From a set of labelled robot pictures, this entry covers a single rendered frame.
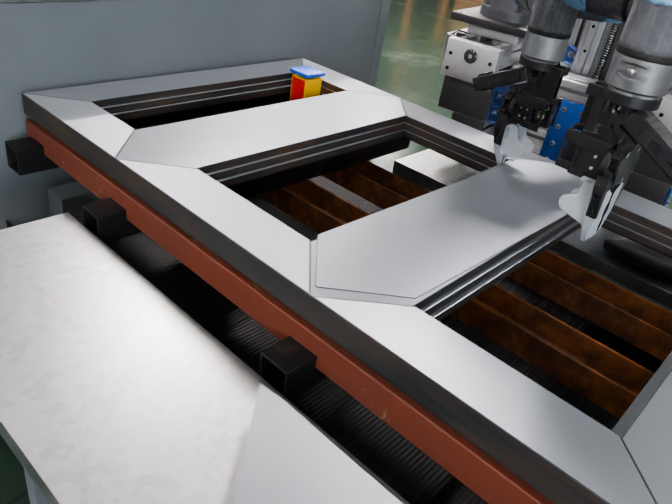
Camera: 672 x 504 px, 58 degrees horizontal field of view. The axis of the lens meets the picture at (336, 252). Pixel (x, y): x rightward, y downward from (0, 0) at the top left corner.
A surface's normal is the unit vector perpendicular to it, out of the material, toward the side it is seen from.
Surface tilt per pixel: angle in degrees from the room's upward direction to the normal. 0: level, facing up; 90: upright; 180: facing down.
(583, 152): 90
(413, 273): 0
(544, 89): 90
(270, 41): 90
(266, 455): 0
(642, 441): 0
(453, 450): 90
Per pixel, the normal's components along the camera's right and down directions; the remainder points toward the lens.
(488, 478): -0.68, 0.30
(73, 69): 0.72, 0.45
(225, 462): 0.14, -0.84
